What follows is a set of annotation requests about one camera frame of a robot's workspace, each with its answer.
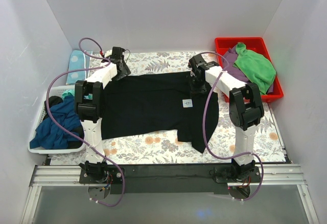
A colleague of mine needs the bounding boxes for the black t-shirt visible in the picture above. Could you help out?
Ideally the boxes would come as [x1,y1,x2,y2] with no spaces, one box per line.
[101,72,219,153]

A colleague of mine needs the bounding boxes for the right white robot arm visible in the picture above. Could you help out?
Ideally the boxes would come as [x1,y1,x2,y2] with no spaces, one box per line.
[188,53,264,182]

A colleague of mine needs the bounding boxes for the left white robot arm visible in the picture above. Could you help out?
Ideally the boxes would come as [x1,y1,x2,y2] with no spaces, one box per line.
[75,47,131,183]

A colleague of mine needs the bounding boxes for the red plastic bin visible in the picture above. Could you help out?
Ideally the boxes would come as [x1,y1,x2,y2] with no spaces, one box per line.
[215,37,284,103]

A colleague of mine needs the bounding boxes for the purple t-shirt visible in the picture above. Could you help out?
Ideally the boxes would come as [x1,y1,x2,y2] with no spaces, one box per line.
[224,45,273,95]

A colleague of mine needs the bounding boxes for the blue polka dot cloth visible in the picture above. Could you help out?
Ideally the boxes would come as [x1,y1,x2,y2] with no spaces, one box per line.
[66,50,90,85]

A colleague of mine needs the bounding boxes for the teal t-shirt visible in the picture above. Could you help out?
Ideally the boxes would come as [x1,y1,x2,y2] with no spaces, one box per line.
[61,89,75,100]

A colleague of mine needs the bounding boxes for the green t-shirt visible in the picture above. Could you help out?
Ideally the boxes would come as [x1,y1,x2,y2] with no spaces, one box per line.
[233,42,276,95]

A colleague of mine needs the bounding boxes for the white laundry basket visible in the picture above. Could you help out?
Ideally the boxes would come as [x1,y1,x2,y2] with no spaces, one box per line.
[27,85,85,154]

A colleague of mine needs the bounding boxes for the floral table mat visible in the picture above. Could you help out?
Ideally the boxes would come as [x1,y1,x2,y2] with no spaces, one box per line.
[50,51,287,165]

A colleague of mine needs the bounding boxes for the blue t-shirt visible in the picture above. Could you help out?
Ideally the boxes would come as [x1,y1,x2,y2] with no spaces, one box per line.
[30,96,84,149]

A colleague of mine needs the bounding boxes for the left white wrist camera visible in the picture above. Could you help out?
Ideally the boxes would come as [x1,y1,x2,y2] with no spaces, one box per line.
[100,50,112,59]

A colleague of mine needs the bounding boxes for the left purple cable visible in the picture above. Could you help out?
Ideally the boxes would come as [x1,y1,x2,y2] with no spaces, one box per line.
[45,37,126,207]

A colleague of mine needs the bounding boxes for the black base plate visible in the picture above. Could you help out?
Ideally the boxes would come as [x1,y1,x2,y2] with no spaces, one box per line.
[79,164,262,195]

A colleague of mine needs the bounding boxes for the aluminium mounting rail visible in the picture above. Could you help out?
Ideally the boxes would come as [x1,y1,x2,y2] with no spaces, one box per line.
[28,164,319,223]

